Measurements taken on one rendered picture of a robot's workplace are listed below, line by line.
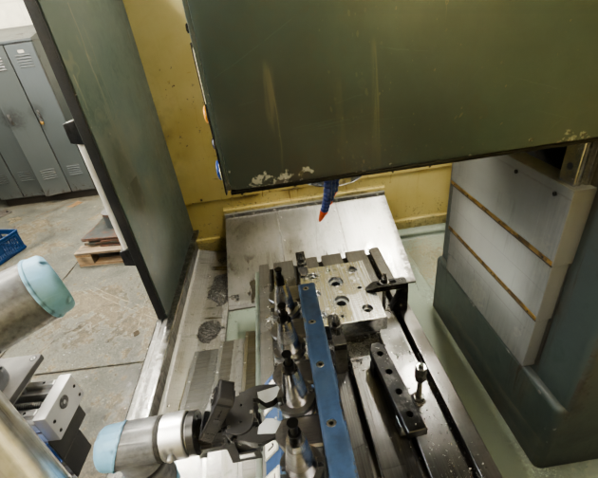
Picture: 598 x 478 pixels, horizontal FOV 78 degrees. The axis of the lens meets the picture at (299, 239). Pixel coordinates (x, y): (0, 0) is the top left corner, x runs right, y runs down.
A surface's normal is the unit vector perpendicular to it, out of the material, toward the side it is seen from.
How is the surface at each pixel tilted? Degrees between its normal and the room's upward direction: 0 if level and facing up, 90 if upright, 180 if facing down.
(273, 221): 24
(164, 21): 90
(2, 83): 90
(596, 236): 90
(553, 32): 90
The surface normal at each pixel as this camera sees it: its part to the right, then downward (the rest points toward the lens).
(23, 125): 0.33, 0.46
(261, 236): -0.06, -0.57
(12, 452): 0.67, -0.34
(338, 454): -0.11, -0.85
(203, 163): 0.10, 0.51
